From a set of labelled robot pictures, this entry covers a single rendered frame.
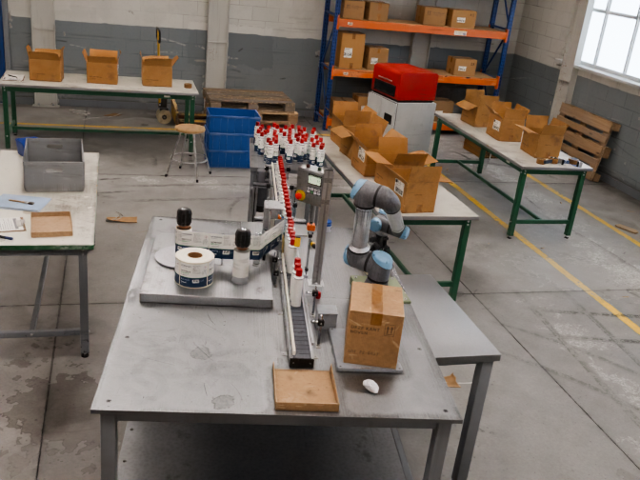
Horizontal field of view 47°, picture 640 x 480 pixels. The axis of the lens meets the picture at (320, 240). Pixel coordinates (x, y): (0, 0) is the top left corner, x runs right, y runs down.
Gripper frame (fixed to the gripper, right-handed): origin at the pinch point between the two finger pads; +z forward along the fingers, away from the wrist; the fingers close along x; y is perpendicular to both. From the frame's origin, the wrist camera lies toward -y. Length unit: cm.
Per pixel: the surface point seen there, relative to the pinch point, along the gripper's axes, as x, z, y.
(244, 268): -84, -9, 12
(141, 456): -143, 67, 56
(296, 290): -66, -9, 42
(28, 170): -185, -8, -164
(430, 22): 380, -78, -623
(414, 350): -19, 5, 85
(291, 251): -55, -13, 4
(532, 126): 312, -16, -267
